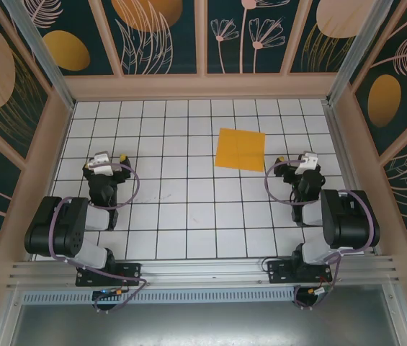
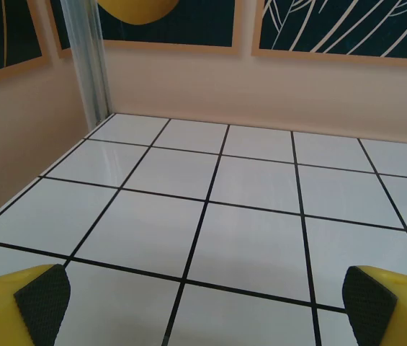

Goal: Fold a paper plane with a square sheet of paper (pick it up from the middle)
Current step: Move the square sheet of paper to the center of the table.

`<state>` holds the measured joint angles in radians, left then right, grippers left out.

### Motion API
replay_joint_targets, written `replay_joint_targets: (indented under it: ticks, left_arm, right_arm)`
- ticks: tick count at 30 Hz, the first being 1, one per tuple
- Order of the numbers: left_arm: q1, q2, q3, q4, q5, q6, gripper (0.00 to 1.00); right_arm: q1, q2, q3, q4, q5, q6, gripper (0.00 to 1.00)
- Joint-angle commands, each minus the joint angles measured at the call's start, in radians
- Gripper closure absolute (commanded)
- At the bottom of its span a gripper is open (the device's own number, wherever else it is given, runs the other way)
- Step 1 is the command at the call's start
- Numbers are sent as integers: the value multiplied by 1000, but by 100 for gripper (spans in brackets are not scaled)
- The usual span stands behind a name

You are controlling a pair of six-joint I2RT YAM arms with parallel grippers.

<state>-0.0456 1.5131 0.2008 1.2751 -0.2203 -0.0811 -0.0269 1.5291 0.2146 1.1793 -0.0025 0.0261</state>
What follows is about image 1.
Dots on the grey metal sheet panel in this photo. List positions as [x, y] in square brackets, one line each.
[203, 324]

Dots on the small controller circuit board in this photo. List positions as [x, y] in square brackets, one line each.
[316, 291]
[107, 292]

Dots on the aluminium frame post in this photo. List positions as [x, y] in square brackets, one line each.
[358, 47]
[41, 50]

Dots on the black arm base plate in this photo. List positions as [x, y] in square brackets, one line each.
[278, 274]
[131, 274]

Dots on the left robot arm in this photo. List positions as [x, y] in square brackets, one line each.
[52, 230]

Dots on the aluminium mounting rail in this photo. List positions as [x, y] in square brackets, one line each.
[203, 270]

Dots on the aluminium side rail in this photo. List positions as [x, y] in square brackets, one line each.
[347, 173]

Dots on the orange paper sheet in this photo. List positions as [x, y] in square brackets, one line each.
[241, 149]

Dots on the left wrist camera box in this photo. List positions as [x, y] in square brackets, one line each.
[102, 162]

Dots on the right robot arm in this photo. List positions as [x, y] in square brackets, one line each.
[347, 223]

